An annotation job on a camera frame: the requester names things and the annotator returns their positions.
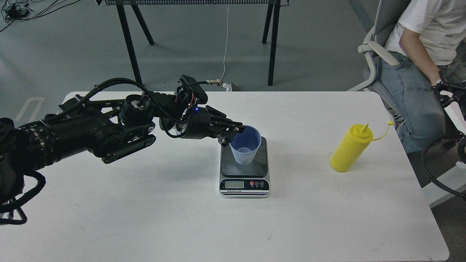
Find blue ribbed plastic cup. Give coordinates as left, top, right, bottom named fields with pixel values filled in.
left=230, top=126, right=262, bottom=165

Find digital kitchen scale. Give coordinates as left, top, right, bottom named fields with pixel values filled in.
left=219, top=137, right=271, bottom=198

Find black-legged background table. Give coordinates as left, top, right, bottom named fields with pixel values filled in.
left=95, top=0, right=291, bottom=87

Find grey office chair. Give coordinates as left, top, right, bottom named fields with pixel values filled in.
left=350, top=0, right=410, bottom=111

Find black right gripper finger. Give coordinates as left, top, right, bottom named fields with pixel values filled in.
left=435, top=71, right=466, bottom=96
left=431, top=84, right=454, bottom=108

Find yellow squeeze bottle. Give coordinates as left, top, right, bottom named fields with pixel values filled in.
left=329, top=121, right=394, bottom=172

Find white power adapter on floor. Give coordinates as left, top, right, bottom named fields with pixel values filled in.
left=222, top=83, right=240, bottom=92

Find white hanging cable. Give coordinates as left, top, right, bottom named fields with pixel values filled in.
left=217, top=4, right=230, bottom=83

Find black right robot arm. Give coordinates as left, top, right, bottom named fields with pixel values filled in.
left=421, top=71, right=466, bottom=199

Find seated person in white shirt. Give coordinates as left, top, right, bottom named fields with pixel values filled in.
left=378, top=0, right=466, bottom=154

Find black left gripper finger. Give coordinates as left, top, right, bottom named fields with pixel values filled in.
left=206, top=106, right=243, bottom=128
left=213, top=127, right=246, bottom=147

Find black cables on floor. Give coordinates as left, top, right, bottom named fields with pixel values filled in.
left=0, top=0, right=80, bottom=32

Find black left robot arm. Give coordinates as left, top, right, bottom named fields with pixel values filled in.
left=0, top=75, right=245, bottom=225

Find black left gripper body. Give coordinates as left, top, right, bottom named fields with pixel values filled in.
left=180, top=106, right=218, bottom=139

